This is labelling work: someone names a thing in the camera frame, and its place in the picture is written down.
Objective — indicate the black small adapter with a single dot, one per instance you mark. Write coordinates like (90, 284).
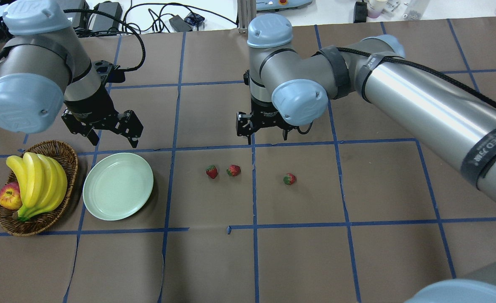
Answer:
(179, 25)

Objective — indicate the strawberry with green cap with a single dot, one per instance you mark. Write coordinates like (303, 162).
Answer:
(211, 171)

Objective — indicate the brown wicker basket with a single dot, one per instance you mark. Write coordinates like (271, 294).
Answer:
(66, 156)

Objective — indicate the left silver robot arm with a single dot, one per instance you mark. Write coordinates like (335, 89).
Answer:
(45, 72)

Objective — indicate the teach pendant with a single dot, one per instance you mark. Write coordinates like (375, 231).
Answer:
(280, 5)

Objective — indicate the red yellow apple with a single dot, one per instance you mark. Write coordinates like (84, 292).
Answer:
(10, 196)

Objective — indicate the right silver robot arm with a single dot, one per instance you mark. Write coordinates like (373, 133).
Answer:
(455, 121)

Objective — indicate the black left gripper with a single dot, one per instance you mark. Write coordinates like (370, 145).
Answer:
(91, 102)

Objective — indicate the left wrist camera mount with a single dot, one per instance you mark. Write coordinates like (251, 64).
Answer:
(109, 73)

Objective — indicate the aluminium frame post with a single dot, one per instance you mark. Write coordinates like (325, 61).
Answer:
(246, 12)

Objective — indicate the light green plate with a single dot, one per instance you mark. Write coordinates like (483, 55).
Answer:
(118, 186)

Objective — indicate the small red strawberry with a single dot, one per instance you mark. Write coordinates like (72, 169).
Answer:
(289, 179)

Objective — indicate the yellow banana bunch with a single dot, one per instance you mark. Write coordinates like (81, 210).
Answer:
(43, 183)

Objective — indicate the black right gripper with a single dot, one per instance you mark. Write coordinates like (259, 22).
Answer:
(263, 110)

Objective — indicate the black box on bench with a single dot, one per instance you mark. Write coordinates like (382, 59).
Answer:
(360, 12)

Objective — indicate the strawberry lying sideways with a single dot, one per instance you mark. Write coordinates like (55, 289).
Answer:
(233, 170)

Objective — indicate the black power adapter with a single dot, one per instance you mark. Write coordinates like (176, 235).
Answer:
(103, 24)

